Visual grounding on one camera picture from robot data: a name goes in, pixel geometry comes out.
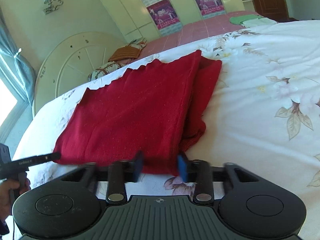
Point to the green folded cloth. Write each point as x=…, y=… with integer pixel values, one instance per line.
x=239, y=20

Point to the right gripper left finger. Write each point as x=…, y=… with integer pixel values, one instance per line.
x=126, y=170

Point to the lower right purple poster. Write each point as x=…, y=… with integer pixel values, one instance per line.
x=210, y=8

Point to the floral patterned pillow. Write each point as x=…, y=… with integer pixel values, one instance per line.
x=105, y=69

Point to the cream wardrobe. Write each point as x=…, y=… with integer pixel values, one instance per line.
x=152, y=19

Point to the pink checked bed cover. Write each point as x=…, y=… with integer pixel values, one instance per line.
x=191, y=32

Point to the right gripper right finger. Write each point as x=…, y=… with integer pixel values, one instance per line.
x=193, y=171

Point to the person's left hand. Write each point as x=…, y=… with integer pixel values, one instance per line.
x=6, y=187

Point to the orange striped pillow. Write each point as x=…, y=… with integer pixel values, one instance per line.
x=129, y=51

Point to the red knit sweater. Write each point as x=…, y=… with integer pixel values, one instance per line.
x=155, y=109

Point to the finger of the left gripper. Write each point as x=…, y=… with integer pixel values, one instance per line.
x=35, y=160

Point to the wall lamp with shades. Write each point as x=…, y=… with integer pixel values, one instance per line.
x=51, y=6

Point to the cream round headboard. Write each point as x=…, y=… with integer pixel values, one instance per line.
x=70, y=63

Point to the lower left purple poster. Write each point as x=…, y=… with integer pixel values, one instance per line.
x=165, y=17

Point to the white folded cloth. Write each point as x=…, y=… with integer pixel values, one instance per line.
x=258, y=22

